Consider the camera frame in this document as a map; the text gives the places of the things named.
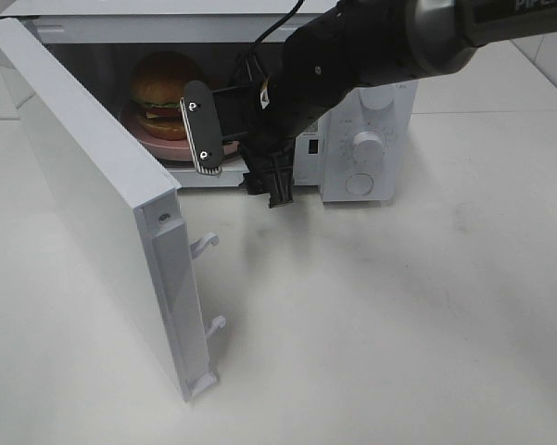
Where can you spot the white microwave oven body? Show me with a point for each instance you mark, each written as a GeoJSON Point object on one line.
{"type": "Point", "coordinates": [67, 66]}

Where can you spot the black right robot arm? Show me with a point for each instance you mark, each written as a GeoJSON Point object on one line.
{"type": "Point", "coordinates": [354, 44]}

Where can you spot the toy hamburger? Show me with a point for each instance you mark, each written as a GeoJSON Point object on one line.
{"type": "Point", "coordinates": [157, 86]}

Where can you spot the white microwave door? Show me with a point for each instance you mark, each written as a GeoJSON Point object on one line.
{"type": "Point", "coordinates": [120, 203]}

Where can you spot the upper white power knob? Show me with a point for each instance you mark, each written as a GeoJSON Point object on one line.
{"type": "Point", "coordinates": [377, 98]}

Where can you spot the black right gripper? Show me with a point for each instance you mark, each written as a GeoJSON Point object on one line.
{"type": "Point", "coordinates": [258, 109]}

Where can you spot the round white door button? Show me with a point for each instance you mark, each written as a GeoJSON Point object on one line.
{"type": "Point", "coordinates": [359, 184]}

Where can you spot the pink round plate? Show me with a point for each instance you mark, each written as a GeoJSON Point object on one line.
{"type": "Point", "coordinates": [169, 150]}

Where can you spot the white timer knob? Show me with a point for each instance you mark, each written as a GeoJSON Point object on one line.
{"type": "Point", "coordinates": [367, 148]}

